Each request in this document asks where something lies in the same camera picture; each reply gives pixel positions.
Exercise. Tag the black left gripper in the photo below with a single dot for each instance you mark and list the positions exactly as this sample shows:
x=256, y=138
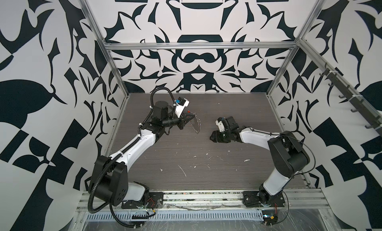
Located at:
x=184, y=119

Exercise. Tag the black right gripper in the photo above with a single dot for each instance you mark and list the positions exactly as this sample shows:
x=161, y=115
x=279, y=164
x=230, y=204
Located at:
x=217, y=136

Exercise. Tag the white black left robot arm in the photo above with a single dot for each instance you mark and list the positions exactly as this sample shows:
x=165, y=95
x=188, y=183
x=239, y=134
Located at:
x=109, y=183

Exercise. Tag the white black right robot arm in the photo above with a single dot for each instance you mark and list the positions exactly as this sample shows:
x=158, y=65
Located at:
x=287, y=153

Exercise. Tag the small electronics board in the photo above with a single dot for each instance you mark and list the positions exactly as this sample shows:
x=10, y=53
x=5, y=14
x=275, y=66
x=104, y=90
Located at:
x=269, y=218

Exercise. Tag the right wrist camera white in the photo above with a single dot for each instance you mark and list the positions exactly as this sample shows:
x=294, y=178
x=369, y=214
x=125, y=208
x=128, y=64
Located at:
x=220, y=123

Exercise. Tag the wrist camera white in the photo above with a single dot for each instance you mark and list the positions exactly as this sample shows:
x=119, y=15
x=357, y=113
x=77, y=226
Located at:
x=181, y=104
x=220, y=123

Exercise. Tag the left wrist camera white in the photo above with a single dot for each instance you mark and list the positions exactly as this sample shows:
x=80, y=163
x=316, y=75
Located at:
x=181, y=104

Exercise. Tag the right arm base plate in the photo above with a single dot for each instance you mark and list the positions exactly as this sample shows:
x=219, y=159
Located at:
x=257, y=199

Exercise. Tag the white slotted cable duct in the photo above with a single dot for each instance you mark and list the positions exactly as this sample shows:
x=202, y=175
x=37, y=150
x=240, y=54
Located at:
x=184, y=215

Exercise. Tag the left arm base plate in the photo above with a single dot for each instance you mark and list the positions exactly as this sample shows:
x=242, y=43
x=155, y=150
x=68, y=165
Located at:
x=150, y=200

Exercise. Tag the aluminium frame crossbar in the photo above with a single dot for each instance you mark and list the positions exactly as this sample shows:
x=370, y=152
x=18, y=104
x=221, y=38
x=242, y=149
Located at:
x=198, y=45

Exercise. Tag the aluminium rail base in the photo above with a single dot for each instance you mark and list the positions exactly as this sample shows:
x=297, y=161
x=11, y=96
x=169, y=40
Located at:
x=233, y=199

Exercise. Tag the grey wall hook rack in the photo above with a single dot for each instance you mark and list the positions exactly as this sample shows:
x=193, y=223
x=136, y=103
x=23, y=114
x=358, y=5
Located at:
x=348, y=93

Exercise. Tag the left aluminium frame post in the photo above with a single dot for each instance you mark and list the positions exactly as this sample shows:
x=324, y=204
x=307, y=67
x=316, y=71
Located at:
x=98, y=68

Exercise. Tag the aluminium frame corner post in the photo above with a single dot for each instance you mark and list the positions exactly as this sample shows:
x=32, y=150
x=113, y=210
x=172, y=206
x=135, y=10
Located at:
x=312, y=16

